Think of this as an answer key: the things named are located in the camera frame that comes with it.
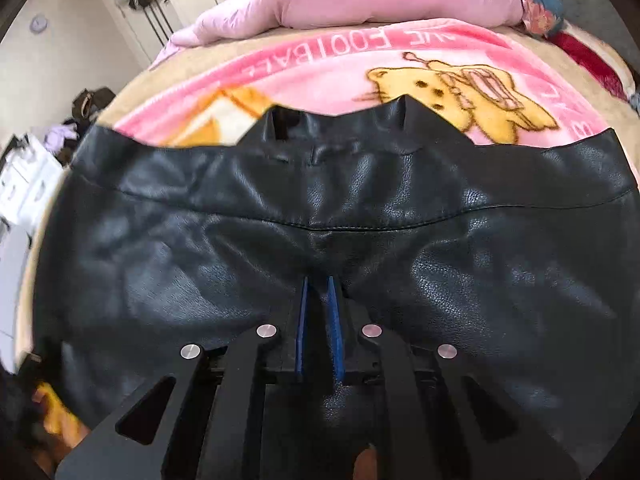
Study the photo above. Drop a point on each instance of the grey desk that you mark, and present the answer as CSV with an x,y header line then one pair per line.
x,y
12,270

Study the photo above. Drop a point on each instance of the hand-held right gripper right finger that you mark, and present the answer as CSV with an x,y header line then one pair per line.
x,y
336,330

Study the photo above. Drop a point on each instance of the white door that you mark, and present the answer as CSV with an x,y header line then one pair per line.
x,y
140,30

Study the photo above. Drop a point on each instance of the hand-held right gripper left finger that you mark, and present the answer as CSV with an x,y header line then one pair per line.
x,y
301,330

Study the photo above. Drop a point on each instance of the lilac cloth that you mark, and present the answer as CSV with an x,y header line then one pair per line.
x,y
62,135

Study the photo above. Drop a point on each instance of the brown bag on floor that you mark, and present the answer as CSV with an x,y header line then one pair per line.
x,y
92,102

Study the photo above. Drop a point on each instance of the white drawer cabinet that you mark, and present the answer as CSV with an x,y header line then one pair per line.
x,y
25,180

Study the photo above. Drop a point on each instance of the person's right hand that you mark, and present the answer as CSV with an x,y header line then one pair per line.
x,y
365,462

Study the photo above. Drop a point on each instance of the black leather jacket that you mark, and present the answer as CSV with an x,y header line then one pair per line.
x,y
200,220

